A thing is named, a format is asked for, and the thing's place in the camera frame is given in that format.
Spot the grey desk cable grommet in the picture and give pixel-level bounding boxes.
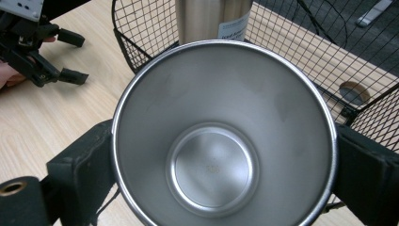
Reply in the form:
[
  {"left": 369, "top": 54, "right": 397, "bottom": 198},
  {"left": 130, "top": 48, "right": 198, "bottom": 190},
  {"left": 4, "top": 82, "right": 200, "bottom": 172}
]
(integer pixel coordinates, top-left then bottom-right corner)
[{"left": 338, "top": 80, "right": 372, "bottom": 106}]

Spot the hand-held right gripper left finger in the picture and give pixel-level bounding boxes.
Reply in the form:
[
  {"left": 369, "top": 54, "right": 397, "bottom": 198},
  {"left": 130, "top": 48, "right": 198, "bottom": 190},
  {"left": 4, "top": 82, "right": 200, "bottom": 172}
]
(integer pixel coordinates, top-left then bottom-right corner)
[{"left": 46, "top": 119, "right": 119, "bottom": 226}]

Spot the stainless steel cup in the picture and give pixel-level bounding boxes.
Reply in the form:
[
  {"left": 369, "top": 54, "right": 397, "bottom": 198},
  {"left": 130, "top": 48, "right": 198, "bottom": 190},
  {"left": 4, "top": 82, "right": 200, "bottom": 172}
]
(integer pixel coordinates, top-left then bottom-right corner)
[{"left": 111, "top": 39, "right": 339, "bottom": 226}]

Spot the black wire basket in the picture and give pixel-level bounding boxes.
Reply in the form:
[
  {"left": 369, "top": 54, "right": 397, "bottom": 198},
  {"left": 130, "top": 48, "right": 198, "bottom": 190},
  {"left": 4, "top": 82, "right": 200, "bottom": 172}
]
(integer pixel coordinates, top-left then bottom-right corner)
[{"left": 111, "top": 0, "right": 399, "bottom": 154}]

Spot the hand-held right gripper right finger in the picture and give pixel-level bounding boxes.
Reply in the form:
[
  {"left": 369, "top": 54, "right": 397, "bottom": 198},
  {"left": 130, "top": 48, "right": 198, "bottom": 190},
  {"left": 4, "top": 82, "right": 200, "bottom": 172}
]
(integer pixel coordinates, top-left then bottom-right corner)
[{"left": 331, "top": 123, "right": 399, "bottom": 226}]

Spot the grey flat bar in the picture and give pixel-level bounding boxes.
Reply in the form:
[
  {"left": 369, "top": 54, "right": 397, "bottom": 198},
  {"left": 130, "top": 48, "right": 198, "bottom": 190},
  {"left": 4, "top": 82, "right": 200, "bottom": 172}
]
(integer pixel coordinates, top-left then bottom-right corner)
[{"left": 355, "top": 0, "right": 393, "bottom": 28}]

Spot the black cable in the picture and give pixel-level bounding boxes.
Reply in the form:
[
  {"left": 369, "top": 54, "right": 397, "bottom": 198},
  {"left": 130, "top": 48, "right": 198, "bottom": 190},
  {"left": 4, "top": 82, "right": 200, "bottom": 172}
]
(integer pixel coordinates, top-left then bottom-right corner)
[{"left": 295, "top": 0, "right": 350, "bottom": 49}]

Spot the steel cup with white label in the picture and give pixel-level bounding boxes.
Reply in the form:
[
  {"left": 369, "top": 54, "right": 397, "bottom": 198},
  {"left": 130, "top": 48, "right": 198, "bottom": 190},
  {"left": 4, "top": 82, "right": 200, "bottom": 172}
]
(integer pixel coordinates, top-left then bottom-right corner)
[{"left": 174, "top": 0, "right": 254, "bottom": 45}]

